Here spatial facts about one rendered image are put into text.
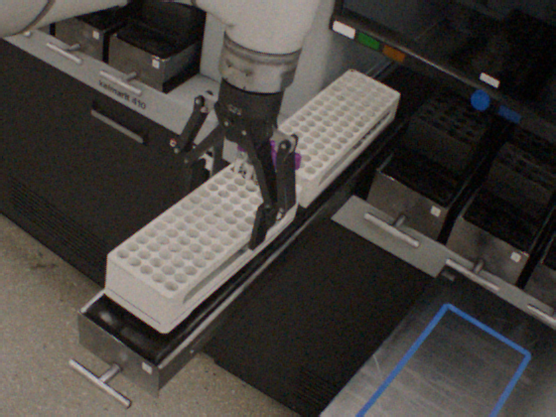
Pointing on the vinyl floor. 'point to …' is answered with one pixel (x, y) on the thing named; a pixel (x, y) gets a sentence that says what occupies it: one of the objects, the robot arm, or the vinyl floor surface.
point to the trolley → (457, 359)
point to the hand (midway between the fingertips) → (224, 211)
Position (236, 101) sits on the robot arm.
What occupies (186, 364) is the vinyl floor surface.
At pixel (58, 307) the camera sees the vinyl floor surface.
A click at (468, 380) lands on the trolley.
